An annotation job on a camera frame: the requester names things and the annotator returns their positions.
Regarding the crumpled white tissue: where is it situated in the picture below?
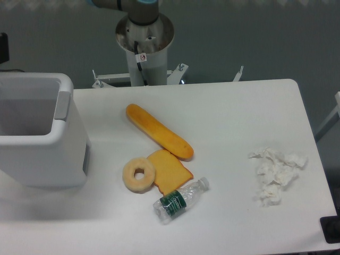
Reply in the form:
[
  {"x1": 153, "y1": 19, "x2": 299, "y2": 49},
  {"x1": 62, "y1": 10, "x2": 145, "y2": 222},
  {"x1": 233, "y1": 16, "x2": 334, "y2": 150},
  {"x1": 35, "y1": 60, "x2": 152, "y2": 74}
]
[{"x1": 248, "y1": 147, "x2": 308, "y2": 207}]

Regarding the black device at edge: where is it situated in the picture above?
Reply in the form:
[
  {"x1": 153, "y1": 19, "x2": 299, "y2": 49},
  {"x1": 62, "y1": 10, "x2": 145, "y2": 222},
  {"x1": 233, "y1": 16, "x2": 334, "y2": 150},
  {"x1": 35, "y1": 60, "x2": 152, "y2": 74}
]
[{"x1": 320, "y1": 216, "x2": 339, "y2": 244}]

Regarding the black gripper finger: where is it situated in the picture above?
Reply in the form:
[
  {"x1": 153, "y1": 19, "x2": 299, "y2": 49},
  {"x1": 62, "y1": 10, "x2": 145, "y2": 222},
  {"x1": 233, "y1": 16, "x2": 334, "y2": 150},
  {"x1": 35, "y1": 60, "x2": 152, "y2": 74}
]
[{"x1": 0, "y1": 32, "x2": 10, "y2": 64}]

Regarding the orange toast slice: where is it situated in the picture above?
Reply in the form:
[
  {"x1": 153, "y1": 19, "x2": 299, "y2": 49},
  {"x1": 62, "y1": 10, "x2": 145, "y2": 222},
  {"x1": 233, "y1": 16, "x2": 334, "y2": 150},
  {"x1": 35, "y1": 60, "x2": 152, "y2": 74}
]
[{"x1": 147, "y1": 149, "x2": 194, "y2": 196}]

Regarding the white trash can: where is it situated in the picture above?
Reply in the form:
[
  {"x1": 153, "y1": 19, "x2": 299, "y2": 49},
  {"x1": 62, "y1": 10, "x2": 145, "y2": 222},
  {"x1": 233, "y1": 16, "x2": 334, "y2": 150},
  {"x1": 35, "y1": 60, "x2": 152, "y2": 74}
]
[{"x1": 1, "y1": 72, "x2": 90, "y2": 188}]

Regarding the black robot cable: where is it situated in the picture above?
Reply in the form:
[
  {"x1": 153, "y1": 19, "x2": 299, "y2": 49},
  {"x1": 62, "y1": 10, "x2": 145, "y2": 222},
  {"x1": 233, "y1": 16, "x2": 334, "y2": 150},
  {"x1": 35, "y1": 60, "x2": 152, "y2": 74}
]
[{"x1": 134, "y1": 40, "x2": 148, "y2": 87}]

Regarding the white metal base frame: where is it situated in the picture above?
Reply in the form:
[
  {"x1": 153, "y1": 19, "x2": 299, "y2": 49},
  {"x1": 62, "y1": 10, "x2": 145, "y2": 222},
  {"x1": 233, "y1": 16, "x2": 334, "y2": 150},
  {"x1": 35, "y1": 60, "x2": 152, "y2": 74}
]
[{"x1": 91, "y1": 63, "x2": 245, "y2": 89}]

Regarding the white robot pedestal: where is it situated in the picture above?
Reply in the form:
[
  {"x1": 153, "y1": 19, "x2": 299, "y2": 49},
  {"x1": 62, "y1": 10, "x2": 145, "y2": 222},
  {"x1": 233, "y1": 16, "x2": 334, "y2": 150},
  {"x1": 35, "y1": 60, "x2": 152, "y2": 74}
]
[{"x1": 116, "y1": 14, "x2": 174, "y2": 87}]

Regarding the crushed clear plastic bottle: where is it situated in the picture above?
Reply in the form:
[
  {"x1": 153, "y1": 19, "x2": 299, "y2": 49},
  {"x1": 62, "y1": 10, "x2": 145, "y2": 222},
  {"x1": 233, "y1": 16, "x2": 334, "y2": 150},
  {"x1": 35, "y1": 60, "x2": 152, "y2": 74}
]
[{"x1": 153, "y1": 177, "x2": 210, "y2": 224}]

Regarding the white frame at right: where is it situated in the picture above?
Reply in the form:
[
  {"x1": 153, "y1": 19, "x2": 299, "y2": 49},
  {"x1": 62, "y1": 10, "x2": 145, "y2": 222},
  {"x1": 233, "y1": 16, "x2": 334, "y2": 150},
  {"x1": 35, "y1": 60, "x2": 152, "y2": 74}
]
[{"x1": 314, "y1": 91, "x2": 339, "y2": 142}]

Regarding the beige donut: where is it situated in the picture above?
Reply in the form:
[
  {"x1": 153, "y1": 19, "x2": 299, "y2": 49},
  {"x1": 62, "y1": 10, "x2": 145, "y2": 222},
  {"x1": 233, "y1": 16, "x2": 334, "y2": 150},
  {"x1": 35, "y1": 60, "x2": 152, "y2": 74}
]
[{"x1": 122, "y1": 157, "x2": 156, "y2": 192}]

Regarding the long orange bread loaf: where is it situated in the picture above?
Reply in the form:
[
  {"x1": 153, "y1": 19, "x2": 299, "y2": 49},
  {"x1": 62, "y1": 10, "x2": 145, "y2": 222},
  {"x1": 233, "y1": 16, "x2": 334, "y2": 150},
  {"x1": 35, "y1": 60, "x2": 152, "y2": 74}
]
[{"x1": 125, "y1": 104, "x2": 194, "y2": 159}]

